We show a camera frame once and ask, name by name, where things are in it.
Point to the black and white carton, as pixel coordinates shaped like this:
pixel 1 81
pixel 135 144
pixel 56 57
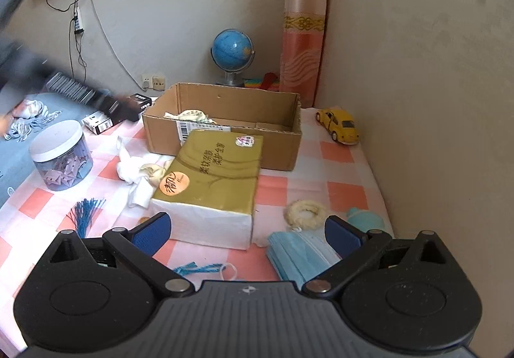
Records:
pixel 98 123

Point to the beige cardboard panel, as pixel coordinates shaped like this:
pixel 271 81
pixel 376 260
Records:
pixel 421 81

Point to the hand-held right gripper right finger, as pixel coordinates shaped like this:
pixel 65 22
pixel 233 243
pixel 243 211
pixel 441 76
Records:
pixel 341 238

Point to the blue desk globe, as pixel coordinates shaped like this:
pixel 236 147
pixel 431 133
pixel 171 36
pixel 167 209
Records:
pixel 232 48

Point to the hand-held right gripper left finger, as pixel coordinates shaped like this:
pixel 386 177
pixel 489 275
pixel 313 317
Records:
pixel 152 233

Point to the clear jar with white lid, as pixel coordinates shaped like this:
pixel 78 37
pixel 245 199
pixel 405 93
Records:
pixel 60 153

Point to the blue tassel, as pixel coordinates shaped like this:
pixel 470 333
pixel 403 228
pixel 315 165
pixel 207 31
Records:
pixel 86 215
pixel 198 269

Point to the pink patterned curtain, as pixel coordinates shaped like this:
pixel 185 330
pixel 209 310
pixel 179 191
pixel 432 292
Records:
pixel 305 20

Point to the cream patterned cloth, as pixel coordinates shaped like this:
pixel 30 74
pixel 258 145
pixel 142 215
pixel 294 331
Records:
pixel 192 115

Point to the colourful pop toy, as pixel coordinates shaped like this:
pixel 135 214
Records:
pixel 261 81

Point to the beige soft cloth ball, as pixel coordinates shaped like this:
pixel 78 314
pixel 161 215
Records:
pixel 152 172

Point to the light blue soft bottle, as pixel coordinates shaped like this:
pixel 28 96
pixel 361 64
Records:
pixel 371 221

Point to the row of dark cards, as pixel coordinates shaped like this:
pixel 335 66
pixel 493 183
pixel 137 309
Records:
pixel 74 87

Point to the white cloth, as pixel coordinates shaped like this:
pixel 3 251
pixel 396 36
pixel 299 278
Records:
pixel 130 171

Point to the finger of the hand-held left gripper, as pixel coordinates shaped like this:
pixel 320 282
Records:
pixel 60 87

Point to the white power strip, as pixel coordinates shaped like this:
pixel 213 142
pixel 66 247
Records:
pixel 78 22

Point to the pink checkered tablecloth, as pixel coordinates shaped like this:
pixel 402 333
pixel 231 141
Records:
pixel 313 181

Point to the white wall socket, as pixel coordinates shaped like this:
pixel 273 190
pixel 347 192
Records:
pixel 146 81
pixel 159 83

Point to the yellow toy car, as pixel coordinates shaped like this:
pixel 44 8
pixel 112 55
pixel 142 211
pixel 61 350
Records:
pixel 339 126

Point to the cardboard box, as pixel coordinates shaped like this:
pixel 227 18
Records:
pixel 277 149

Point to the yellow padded envelope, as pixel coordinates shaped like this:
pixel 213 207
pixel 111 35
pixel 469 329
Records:
pixel 217 177

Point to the small black box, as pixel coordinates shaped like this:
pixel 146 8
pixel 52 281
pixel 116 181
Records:
pixel 140 99

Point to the white elastic loop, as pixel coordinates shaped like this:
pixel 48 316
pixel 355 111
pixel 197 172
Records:
pixel 229 266

